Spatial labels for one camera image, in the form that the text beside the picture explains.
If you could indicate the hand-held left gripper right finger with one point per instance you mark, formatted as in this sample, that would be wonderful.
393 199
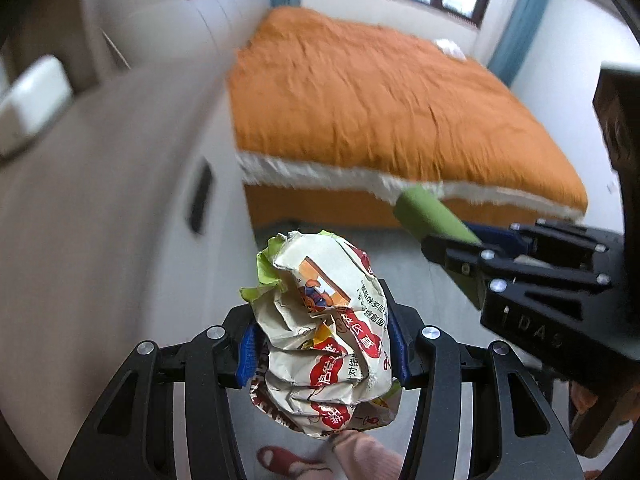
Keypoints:
398 355

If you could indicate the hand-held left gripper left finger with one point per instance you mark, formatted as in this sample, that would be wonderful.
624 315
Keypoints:
247 360

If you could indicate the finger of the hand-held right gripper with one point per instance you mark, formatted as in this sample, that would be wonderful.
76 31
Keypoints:
465 265
565 240

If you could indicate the green roll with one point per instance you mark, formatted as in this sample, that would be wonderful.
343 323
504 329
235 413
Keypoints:
430 215

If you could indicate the red white wrapper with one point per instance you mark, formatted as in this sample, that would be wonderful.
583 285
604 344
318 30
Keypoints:
325 340

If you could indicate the red slipper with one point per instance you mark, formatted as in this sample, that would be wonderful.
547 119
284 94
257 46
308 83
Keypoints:
285 460

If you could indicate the pink sock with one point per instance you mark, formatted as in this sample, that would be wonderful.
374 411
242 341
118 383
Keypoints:
367 457

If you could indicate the white desk cabinet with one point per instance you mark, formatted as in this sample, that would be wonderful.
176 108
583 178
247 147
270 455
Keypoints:
225 250

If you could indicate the bed with orange blanket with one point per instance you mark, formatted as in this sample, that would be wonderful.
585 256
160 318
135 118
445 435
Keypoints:
375 110

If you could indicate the small white cloth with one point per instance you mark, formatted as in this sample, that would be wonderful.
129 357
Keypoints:
451 50

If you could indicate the white ribbed box appliance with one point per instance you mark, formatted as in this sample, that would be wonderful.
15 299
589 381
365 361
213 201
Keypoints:
30 100

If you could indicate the beige padded headboard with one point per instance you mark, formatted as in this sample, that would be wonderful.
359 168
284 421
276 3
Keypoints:
190 5

